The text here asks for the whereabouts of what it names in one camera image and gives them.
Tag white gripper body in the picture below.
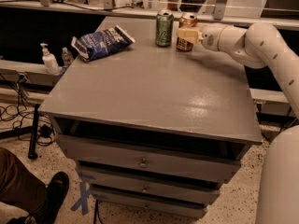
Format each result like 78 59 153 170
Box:
202 23 225 51

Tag orange soda can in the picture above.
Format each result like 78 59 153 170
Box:
177 12 197 51

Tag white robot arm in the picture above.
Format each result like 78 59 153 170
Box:
177 22 299 224

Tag green soda can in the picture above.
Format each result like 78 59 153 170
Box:
155 9 174 47

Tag blue chip bag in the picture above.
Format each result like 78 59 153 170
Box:
71 25 135 62

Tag grey drawer cabinet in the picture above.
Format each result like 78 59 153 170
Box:
37 16 263 219

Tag small clear plastic bottle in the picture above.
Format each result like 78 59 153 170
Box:
62 47 74 66

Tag top cabinet drawer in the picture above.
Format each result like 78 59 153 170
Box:
57 134 240 182

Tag cabinet drawer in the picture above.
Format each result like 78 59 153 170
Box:
90 187 207 218
57 134 240 182
76 165 220 204

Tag white pump bottle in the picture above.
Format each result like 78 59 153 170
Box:
40 43 59 75

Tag middle cabinet drawer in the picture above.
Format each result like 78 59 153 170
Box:
76 165 220 204

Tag bottom cabinet drawer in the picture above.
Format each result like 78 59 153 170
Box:
90 187 207 218

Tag black stand leg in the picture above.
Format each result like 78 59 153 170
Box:
0 105 39 160

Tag blue tape cross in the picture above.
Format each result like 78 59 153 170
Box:
70 181 100 216

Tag brown trouser leg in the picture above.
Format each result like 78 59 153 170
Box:
0 148 46 213

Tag black shoe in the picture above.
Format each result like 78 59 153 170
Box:
7 171 70 224

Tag black floor cables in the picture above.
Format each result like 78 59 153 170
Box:
0 73 57 147

